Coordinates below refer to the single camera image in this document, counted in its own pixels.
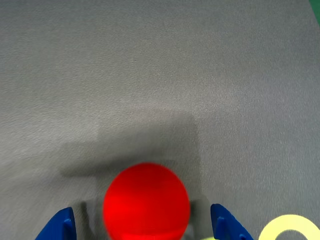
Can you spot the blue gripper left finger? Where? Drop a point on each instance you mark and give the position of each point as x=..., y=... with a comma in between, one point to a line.
x=60, y=225

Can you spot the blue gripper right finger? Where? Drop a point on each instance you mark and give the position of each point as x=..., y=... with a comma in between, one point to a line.
x=227, y=225

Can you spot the red ball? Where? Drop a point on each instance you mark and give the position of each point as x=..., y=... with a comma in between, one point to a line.
x=146, y=202

